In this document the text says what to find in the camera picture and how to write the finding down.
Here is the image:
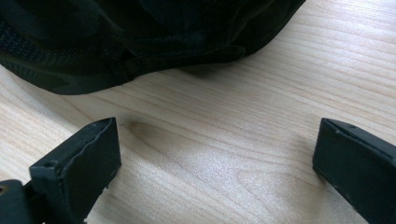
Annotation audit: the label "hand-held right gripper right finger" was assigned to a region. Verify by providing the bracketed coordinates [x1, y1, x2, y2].
[312, 117, 396, 224]

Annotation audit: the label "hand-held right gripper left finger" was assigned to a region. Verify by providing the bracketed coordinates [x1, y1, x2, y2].
[28, 117, 122, 224]

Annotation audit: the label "black fabric bag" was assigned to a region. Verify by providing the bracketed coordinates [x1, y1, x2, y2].
[0, 0, 307, 96]

